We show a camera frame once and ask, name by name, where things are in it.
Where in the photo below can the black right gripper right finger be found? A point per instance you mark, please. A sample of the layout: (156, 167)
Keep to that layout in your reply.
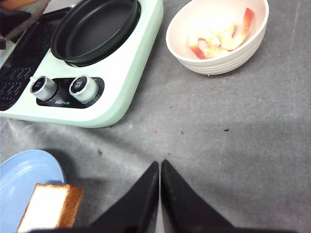
(187, 211)

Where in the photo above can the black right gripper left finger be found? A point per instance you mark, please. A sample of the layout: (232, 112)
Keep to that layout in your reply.
(133, 212)

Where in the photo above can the white bread slice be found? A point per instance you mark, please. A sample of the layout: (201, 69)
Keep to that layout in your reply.
(51, 206)

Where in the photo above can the pink cooked shrimp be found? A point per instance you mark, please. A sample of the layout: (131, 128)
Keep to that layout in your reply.
(230, 39)
(205, 44)

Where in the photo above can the beige ribbed bowl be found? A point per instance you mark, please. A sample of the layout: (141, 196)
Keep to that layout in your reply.
(216, 15)

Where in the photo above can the mint green breakfast maker base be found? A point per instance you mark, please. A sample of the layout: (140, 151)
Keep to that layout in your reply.
(117, 75)

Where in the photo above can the blue round plate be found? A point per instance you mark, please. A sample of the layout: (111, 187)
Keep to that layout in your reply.
(18, 176)

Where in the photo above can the right silver control knob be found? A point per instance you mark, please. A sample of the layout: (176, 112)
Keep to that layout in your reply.
(84, 89)

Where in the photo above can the silver control knob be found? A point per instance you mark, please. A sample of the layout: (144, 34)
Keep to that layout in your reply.
(84, 89)
(43, 88)

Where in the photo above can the left silver control knob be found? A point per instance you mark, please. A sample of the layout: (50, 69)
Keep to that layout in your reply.
(43, 88)

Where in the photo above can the black round frying pan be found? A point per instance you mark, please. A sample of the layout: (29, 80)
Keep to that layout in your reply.
(93, 30)

